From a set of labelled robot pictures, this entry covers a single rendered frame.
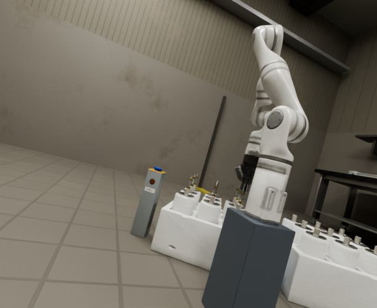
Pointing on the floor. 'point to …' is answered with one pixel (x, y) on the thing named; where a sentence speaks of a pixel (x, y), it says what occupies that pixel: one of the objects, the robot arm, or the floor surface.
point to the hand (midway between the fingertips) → (244, 187)
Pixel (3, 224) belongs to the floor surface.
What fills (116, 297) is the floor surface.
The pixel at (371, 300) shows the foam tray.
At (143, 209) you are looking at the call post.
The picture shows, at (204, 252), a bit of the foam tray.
